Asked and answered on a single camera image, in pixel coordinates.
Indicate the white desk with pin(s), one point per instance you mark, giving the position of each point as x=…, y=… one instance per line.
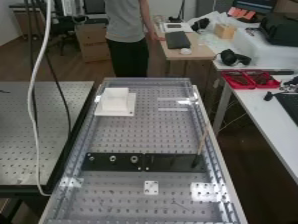
x=266, y=116
x=266, y=55

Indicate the person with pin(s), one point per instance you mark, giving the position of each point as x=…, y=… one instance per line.
x=126, y=20

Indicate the black bag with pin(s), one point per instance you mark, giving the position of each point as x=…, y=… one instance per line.
x=281, y=30

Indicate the black chair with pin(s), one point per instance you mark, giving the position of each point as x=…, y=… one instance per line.
x=67, y=26

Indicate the thin stick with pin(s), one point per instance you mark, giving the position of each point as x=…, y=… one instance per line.
x=202, y=140

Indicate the wooden desk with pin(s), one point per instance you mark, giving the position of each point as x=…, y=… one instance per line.
x=194, y=55

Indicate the black plate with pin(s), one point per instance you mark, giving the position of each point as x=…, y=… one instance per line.
x=168, y=163

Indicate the black keyboard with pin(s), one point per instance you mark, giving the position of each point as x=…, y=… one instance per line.
x=290, y=106

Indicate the clear box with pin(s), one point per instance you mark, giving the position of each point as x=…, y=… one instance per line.
x=146, y=140

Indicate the small wooden box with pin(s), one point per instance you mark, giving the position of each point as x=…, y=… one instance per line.
x=225, y=31

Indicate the small white box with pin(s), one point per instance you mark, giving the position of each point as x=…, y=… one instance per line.
x=116, y=100

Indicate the black headphones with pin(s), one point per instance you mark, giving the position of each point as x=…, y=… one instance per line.
x=230, y=57

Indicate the cardboard box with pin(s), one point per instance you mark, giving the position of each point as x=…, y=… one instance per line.
x=93, y=43

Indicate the small white square plate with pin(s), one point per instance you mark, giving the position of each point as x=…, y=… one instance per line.
x=150, y=187

